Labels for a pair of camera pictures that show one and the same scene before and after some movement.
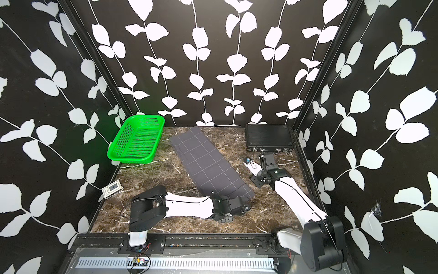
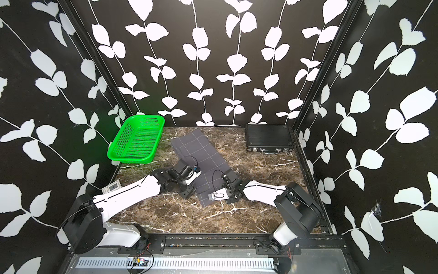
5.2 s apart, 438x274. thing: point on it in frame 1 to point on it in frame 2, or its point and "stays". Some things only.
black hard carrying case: (269, 137) stays
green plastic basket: (137, 140) stays
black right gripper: (258, 183) to (230, 200)
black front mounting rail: (259, 244) stays
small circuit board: (140, 262) stays
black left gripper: (228, 220) to (189, 192)
